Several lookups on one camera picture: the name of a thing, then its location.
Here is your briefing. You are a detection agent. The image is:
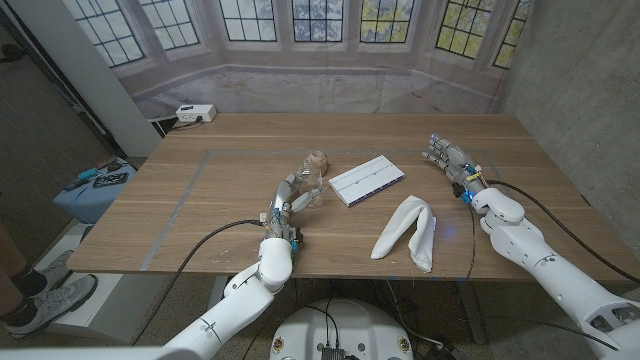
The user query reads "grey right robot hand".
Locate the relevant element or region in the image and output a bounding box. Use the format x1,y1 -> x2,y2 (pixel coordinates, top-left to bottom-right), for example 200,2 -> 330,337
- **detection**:
422,133 -> 489,199

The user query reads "white folded cloth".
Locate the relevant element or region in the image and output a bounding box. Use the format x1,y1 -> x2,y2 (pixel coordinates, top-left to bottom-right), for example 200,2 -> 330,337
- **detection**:
370,194 -> 437,274

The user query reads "person's leg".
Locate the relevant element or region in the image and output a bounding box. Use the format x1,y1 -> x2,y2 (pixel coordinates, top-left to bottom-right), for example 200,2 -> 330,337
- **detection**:
0,224 -> 31,321

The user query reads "white flat box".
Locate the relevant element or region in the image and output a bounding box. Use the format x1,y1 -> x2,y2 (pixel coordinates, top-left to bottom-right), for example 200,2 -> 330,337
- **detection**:
328,154 -> 406,208

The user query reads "blue stool with tools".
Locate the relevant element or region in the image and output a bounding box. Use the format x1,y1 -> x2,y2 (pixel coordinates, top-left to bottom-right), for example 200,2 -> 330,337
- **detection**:
52,158 -> 138,225

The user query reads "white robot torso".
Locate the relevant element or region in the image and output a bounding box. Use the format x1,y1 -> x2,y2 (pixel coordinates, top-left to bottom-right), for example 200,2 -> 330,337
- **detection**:
269,298 -> 415,360

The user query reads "clear plastic bottle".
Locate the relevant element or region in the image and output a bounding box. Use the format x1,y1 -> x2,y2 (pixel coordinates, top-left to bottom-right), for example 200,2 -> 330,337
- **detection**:
295,157 -> 327,209

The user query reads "printed window backdrop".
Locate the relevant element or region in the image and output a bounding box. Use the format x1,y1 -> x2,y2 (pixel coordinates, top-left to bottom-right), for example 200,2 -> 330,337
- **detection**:
62,0 -> 534,119

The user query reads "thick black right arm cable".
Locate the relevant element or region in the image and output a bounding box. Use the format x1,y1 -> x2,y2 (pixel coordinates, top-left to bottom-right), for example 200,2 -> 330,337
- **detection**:
487,179 -> 640,285

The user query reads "grey table leg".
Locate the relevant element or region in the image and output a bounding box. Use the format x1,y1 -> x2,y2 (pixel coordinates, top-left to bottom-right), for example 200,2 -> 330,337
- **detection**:
207,276 -> 230,311
457,280 -> 487,345

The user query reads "grey sneaker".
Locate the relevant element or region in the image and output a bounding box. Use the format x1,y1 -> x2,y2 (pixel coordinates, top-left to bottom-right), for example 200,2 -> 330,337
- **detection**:
37,249 -> 75,296
4,273 -> 99,339

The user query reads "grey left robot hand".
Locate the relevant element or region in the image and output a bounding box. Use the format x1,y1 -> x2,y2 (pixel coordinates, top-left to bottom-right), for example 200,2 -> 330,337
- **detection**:
263,172 -> 325,246

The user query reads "white power strip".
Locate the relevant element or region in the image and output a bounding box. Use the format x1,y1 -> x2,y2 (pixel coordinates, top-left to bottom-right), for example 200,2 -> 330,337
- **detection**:
175,103 -> 218,123

